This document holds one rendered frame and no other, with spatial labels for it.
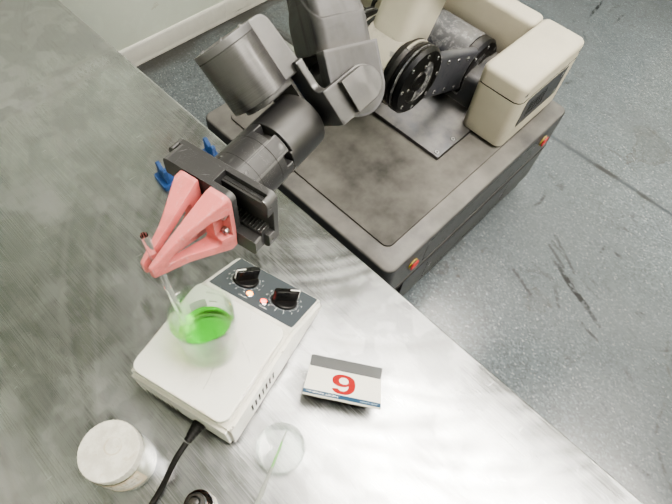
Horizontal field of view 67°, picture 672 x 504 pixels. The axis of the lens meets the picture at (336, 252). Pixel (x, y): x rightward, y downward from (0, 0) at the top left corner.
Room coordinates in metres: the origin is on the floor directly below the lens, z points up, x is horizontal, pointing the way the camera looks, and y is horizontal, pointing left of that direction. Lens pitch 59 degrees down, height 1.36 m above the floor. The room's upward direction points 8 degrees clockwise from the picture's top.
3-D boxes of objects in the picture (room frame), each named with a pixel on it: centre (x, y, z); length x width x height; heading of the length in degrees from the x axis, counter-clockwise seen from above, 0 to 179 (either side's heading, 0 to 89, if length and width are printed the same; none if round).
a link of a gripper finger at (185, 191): (0.21, 0.11, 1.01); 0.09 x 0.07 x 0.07; 154
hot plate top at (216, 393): (0.18, 0.12, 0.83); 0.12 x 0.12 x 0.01; 68
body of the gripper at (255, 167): (0.28, 0.09, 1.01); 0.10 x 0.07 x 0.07; 64
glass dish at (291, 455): (0.10, 0.03, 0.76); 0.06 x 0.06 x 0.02
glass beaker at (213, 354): (0.18, 0.12, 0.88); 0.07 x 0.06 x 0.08; 73
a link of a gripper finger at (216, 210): (0.22, 0.13, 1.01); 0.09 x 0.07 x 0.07; 154
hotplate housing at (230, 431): (0.20, 0.11, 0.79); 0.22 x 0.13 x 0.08; 158
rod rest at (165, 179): (0.48, 0.24, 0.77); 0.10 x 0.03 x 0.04; 137
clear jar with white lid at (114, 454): (0.07, 0.19, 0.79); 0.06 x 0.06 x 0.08
